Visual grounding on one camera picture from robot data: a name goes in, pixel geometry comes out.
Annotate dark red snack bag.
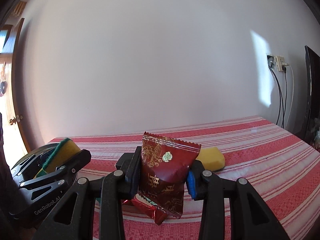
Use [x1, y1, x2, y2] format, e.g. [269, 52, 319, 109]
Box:
[138, 132, 201, 219]

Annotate round black cookie tin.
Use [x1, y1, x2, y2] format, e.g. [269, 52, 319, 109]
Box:
[11, 138, 86, 191]

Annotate black decorated box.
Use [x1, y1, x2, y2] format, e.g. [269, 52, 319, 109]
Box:
[115, 153, 134, 172]

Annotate red striped tablecloth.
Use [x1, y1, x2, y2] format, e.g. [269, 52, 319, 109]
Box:
[49, 116, 319, 239]

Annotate small yellow sponge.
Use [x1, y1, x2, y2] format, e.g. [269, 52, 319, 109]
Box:
[196, 147, 225, 172]

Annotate red candy packet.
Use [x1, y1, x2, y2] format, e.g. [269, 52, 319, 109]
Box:
[121, 193, 168, 225]

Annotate wooden door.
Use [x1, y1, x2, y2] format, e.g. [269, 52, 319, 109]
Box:
[1, 18, 29, 155]

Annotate black monitor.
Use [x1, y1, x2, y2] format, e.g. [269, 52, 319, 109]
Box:
[299, 46, 320, 144]

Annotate black power cable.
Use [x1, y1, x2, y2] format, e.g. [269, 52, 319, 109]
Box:
[266, 54, 284, 128]
[281, 71, 288, 129]

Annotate white power cable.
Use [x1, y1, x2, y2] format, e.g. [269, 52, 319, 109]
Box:
[282, 64, 295, 130]

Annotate white wall socket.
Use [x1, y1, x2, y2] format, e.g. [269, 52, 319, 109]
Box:
[275, 55, 289, 72]

